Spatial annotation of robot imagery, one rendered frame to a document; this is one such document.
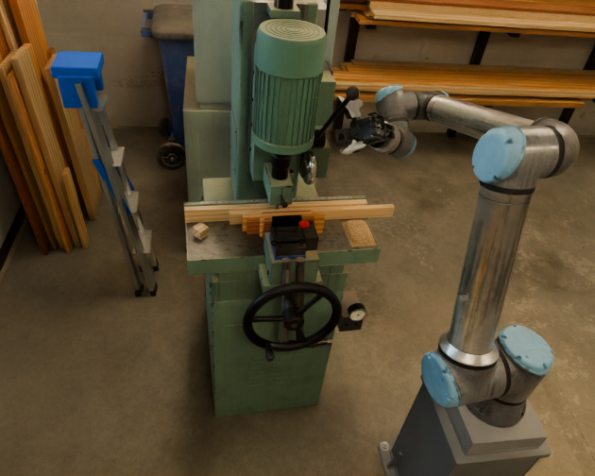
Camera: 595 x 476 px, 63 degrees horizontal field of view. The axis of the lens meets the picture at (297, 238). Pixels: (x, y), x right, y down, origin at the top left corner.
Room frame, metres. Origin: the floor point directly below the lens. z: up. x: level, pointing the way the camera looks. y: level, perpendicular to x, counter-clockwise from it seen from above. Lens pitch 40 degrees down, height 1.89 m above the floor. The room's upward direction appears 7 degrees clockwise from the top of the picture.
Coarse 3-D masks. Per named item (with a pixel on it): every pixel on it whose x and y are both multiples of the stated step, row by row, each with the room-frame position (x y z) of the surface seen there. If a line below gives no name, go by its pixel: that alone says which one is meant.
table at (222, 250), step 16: (192, 224) 1.17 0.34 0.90; (208, 224) 1.18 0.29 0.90; (224, 224) 1.19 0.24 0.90; (240, 224) 1.20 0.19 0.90; (336, 224) 1.26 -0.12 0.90; (368, 224) 1.29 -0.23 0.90; (192, 240) 1.10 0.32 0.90; (208, 240) 1.11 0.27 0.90; (224, 240) 1.11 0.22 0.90; (240, 240) 1.12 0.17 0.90; (256, 240) 1.13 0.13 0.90; (320, 240) 1.17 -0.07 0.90; (336, 240) 1.18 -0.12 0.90; (192, 256) 1.03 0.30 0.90; (208, 256) 1.03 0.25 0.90; (224, 256) 1.04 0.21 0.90; (240, 256) 1.05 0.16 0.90; (256, 256) 1.06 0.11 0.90; (320, 256) 1.12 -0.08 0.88; (336, 256) 1.13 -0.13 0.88; (352, 256) 1.15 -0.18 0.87; (368, 256) 1.16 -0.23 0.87; (192, 272) 1.01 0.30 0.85; (208, 272) 1.02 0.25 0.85; (224, 272) 1.04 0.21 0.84
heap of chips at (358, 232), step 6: (342, 222) 1.28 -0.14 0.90; (348, 222) 1.26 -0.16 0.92; (354, 222) 1.26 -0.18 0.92; (360, 222) 1.26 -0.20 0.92; (348, 228) 1.23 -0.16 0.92; (354, 228) 1.23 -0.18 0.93; (360, 228) 1.23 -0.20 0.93; (366, 228) 1.24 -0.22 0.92; (348, 234) 1.21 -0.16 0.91; (354, 234) 1.20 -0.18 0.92; (360, 234) 1.20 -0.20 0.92; (366, 234) 1.20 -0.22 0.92; (348, 240) 1.19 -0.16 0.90; (354, 240) 1.18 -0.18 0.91; (360, 240) 1.18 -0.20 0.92; (366, 240) 1.18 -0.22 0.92; (372, 240) 1.19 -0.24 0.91
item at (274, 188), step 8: (264, 168) 1.30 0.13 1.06; (264, 176) 1.29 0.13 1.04; (288, 176) 1.26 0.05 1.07; (264, 184) 1.28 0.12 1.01; (272, 184) 1.20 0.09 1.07; (280, 184) 1.20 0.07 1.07; (288, 184) 1.21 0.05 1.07; (272, 192) 1.19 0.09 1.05; (280, 192) 1.19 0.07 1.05; (288, 192) 1.20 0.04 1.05; (272, 200) 1.19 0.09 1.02; (280, 200) 1.20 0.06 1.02; (288, 200) 1.20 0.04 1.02
